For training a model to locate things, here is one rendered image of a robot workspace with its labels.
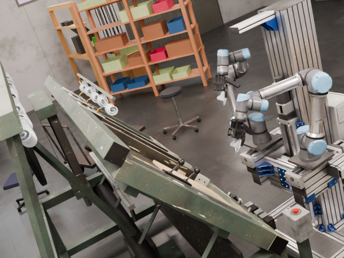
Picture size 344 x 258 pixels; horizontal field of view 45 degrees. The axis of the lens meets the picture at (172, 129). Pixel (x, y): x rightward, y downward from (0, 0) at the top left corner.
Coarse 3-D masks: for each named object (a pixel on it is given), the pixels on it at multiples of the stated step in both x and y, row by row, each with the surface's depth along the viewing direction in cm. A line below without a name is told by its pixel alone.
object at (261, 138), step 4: (264, 132) 321; (268, 132) 326; (252, 136) 328; (256, 136) 323; (260, 136) 322; (264, 136) 321; (268, 136) 323; (252, 140) 328; (256, 140) 324; (260, 140) 323; (264, 140) 321; (268, 140) 322; (256, 144) 325; (260, 144) 323
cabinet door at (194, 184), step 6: (156, 162) 283; (162, 168) 273; (168, 168) 287; (174, 174) 277; (180, 174) 295; (192, 180) 302; (198, 186) 288; (204, 186) 307; (210, 192) 295; (222, 198) 300
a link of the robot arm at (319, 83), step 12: (312, 72) 253; (324, 72) 249; (312, 84) 248; (324, 84) 246; (312, 96) 254; (324, 96) 252; (312, 108) 257; (324, 108) 257; (312, 120) 259; (312, 132) 262; (312, 144) 261; (324, 144) 261
